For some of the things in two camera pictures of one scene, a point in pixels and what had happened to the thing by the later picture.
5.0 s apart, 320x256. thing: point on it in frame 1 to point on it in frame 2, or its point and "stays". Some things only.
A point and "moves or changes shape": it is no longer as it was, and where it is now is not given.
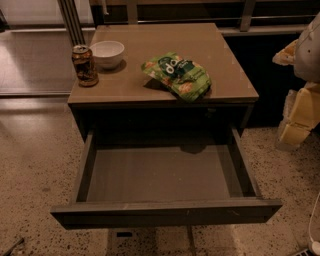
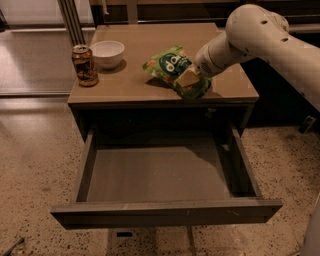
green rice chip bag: x=180 y=74 moves or changes shape
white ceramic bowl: x=108 y=54 stays
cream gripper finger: x=294 y=135 to x=188 y=78
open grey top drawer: x=159 y=177 stays
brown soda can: x=84 y=64 stays
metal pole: x=72 y=20 stays
